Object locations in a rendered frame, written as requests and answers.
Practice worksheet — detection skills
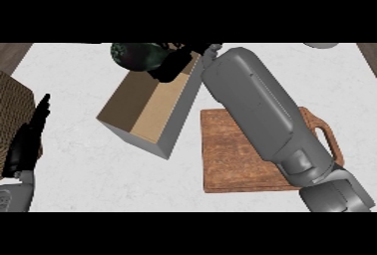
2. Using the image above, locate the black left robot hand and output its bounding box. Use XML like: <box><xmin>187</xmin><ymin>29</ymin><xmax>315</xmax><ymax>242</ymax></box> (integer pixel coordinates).
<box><xmin>0</xmin><ymin>93</ymin><xmax>53</xmax><ymax>178</ymax></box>

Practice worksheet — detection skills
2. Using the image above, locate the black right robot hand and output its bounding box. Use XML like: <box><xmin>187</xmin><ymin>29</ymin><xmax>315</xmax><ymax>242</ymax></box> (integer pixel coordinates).
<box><xmin>147</xmin><ymin>42</ymin><xmax>223</xmax><ymax>84</ymax></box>

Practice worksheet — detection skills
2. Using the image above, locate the dark purple eggplant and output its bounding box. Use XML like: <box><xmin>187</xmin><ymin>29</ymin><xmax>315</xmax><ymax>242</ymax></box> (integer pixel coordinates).
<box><xmin>110</xmin><ymin>42</ymin><xmax>172</xmax><ymax>73</ymax></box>

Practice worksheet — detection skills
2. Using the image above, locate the open cardboard box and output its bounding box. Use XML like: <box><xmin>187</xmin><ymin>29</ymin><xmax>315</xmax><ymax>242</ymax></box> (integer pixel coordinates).
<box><xmin>96</xmin><ymin>42</ymin><xmax>204</xmax><ymax>161</ymax></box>

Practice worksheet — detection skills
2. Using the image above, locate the brown wooden cutting board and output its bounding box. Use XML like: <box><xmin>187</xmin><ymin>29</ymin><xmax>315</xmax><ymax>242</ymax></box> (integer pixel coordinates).
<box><xmin>198</xmin><ymin>106</ymin><xmax>346</xmax><ymax>194</ymax></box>

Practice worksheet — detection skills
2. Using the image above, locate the brown wicker basket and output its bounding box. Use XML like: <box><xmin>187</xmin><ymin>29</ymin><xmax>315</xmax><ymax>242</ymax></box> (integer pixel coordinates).
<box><xmin>0</xmin><ymin>70</ymin><xmax>45</xmax><ymax>182</ymax></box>

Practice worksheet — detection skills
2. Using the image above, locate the pale grey round object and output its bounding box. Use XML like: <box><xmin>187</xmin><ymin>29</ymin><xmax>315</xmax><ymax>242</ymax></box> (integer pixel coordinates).
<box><xmin>302</xmin><ymin>42</ymin><xmax>342</xmax><ymax>50</ymax></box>

